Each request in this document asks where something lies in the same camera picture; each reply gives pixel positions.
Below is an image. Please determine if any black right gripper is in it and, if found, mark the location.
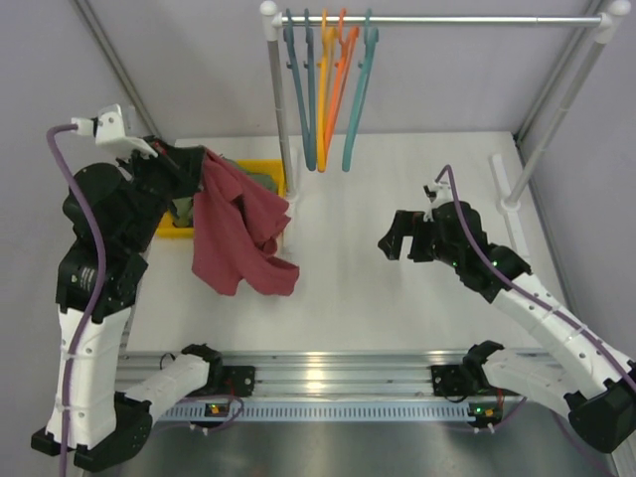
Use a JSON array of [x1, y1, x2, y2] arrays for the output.
[[379, 210, 463, 268]]

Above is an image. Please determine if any red tank top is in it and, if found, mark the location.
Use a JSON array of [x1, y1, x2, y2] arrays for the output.
[[192, 150, 300, 296]]

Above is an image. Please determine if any light teal hanger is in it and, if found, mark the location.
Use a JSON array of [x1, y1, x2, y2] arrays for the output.
[[341, 9, 379, 172]]

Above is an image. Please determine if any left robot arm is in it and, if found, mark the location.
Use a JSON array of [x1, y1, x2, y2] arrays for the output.
[[31, 140, 245, 473]]

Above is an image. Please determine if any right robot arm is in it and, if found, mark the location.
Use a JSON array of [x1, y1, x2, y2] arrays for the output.
[[378, 202, 635, 454]]

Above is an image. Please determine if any dark teal hanger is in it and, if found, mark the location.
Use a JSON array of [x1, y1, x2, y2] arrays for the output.
[[303, 9, 317, 171], [283, 9, 316, 171]]

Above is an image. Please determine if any orange hanger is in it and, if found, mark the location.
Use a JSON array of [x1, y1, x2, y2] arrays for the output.
[[324, 8, 360, 160]]

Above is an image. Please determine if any yellow hanger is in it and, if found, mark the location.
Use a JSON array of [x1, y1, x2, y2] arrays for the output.
[[317, 9, 335, 173]]

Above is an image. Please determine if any green graphic t-shirt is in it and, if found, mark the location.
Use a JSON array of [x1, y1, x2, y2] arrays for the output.
[[168, 164, 277, 228]]

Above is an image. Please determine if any yellow plastic bin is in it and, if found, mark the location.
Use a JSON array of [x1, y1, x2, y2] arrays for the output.
[[155, 153, 290, 243]]

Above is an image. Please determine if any white clothes rack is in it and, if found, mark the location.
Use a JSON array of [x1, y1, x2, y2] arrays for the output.
[[259, 0, 633, 267]]

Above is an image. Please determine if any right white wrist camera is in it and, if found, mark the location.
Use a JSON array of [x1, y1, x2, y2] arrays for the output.
[[423, 181, 454, 209]]

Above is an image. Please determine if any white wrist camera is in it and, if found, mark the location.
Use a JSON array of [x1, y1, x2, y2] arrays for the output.
[[71, 103, 158, 159], [423, 181, 454, 209]]

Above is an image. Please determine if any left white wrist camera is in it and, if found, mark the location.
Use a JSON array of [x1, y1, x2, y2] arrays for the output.
[[71, 103, 158, 159]]

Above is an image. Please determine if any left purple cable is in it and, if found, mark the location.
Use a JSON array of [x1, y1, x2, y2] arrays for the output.
[[46, 123, 244, 477]]

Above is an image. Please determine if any purple cable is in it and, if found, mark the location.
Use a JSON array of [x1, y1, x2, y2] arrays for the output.
[[434, 164, 636, 433], [46, 123, 244, 477]]

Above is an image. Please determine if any aluminium rail frame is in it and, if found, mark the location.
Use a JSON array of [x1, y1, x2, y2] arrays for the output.
[[114, 347, 562, 404]]

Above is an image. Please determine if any perforated cable duct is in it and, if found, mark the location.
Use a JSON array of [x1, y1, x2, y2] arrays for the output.
[[160, 400, 501, 423]]

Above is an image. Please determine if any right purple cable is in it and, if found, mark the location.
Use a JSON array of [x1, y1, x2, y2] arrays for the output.
[[434, 164, 636, 433]]

